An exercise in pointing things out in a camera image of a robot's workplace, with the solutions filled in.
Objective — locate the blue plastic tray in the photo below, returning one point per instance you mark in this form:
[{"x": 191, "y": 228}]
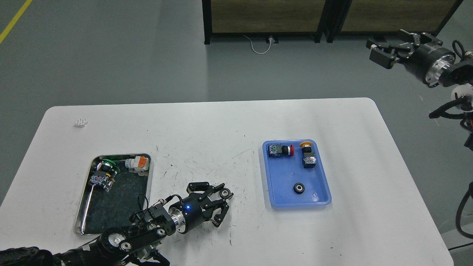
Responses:
[{"x": 283, "y": 172}]

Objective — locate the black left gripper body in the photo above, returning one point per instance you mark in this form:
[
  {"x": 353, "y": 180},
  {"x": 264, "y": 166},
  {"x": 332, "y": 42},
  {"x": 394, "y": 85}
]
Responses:
[{"x": 189, "y": 213}]

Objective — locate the red push button switch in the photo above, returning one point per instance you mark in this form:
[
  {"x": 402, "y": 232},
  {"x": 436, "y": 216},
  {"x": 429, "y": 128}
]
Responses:
[{"x": 276, "y": 150}]

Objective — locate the silver metal tray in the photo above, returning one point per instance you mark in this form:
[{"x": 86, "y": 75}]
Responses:
[{"x": 116, "y": 186}]

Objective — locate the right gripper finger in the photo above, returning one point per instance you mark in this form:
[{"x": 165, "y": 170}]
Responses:
[
  {"x": 387, "y": 54},
  {"x": 418, "y": 39}
]

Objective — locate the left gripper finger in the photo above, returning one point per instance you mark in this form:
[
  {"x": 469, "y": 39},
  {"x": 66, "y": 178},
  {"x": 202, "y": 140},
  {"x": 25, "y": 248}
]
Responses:
[
  {"x": 219, "y": 209},
  {"x": 200, "y": 191}
]

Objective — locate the wooden cabinet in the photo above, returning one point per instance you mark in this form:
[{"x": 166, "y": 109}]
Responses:
[
  {"x": 265, "y": 18},
  {"x": 387, "y": 17}
]

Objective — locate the left wooden cabinet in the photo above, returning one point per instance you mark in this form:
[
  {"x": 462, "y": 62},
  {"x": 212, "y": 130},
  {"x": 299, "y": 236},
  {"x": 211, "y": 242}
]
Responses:
[{"x": 265, "y": 18}]

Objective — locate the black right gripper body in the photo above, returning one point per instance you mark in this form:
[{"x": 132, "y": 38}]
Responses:
[{"x": 429, "y": 61}]

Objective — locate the yellow push button switch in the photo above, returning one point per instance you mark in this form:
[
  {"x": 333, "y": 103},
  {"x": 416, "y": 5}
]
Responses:
[{"x": 308, "y": 156}]

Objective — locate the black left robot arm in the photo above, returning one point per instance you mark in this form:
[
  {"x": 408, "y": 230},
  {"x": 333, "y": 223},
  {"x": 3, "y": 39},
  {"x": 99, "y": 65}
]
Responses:
[{"x": 137, "y": 243}]

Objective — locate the small white plastic clip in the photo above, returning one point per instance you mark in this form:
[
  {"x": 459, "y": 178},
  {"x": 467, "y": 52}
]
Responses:
[{"x": 81, "y": 123}]

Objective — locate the green push button switch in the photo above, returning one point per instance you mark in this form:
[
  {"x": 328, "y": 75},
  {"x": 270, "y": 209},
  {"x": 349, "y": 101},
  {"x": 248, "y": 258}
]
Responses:
[{"x": 104, "y": 175}]

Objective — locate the orange white connector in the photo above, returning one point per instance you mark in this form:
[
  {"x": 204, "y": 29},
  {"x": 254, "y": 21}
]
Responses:
[{"x": 138, "y": 165}]

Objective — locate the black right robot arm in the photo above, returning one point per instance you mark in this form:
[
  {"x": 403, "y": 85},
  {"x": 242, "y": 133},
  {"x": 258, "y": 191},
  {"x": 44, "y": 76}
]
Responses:
[{"x": 459, "y": 76}]

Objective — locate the right wooden cabinet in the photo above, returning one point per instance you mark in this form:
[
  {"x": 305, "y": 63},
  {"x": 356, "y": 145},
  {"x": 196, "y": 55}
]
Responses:
[{"x": 387, "y": 17}]

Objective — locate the black gear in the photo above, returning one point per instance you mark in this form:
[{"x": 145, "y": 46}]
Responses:
[
  {"x": 224, "y": 193},
  {"x": 299, "y": 188}
]

